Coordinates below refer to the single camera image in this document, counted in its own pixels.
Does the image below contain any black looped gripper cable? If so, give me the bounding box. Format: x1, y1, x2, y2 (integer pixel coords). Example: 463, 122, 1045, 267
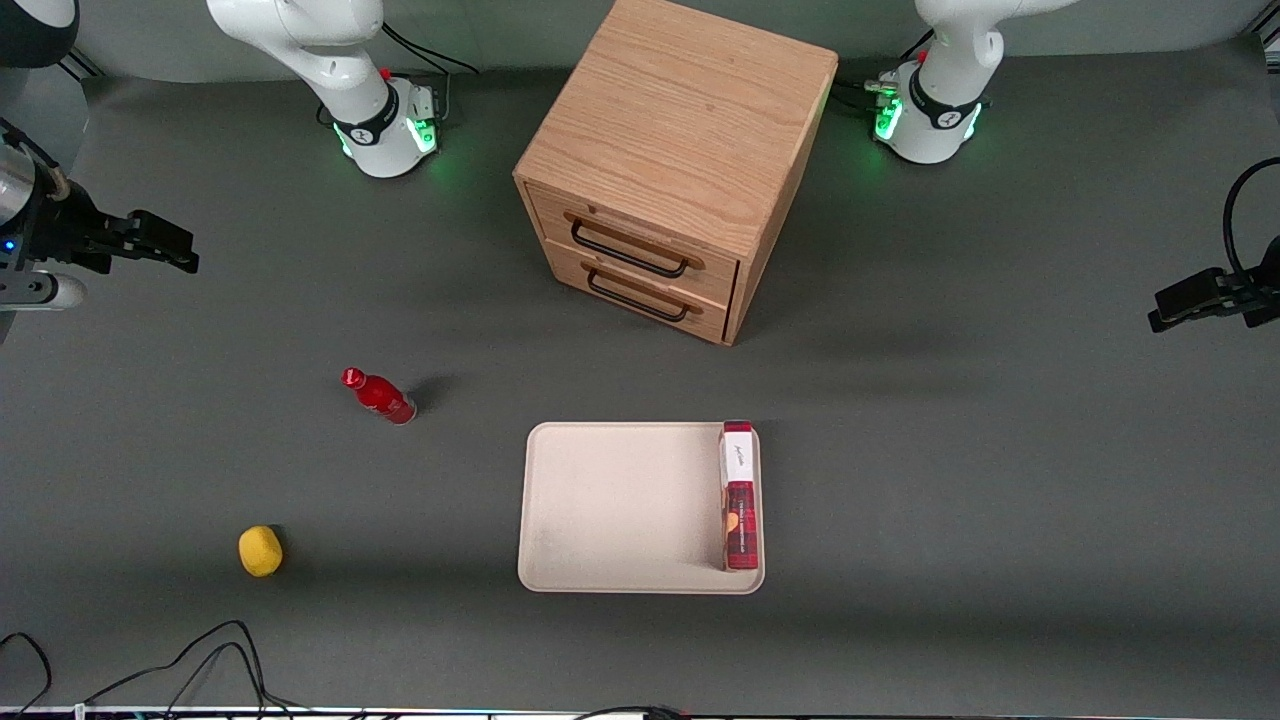
1224, 157, 1280, 286

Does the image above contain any red bottle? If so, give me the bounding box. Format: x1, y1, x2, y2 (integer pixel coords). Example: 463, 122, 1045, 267
341, 367, 418, 426

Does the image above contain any wooden drawer cabinet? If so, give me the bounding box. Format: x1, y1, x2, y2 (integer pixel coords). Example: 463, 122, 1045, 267
513, 0, 839, 347

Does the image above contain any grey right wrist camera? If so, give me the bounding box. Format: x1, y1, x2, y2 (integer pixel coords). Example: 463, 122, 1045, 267
0, 275, 87, 312

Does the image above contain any black arm base cable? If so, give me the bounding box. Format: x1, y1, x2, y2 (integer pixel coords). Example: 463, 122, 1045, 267
830, 30, 936, 116
380, 22, 481, 126

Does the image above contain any beige plastic tray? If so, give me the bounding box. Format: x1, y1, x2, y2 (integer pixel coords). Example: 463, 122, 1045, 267
517, 421, 766, 595

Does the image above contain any black wire drawer handle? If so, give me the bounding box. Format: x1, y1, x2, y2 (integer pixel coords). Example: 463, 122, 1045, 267
570, 218, 691, 279
586, 268, 691, 324

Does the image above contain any yellow lemon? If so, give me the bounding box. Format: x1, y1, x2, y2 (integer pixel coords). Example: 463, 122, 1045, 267
238, 525, 284, 578

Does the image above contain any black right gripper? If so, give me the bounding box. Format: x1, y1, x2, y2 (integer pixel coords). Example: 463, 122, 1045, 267
25, 185, 200, 275

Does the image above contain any black left arm base cable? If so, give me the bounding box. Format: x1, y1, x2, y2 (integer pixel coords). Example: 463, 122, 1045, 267
830, 30, 936, 116

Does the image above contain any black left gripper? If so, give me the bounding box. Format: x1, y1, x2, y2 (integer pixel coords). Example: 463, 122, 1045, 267
1147, 235, 1280, 334

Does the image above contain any black right arm base cable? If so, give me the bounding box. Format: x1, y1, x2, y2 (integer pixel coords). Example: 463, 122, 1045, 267
380, 22, 481, 126

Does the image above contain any wooden drawer with black handle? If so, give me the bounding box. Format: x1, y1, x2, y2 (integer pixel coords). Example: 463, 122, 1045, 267
548, 240, 737, 345
528, 183, 741, 309

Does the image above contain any red snack box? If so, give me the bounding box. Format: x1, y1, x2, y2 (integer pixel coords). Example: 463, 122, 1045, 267
720, 420, 760, 572

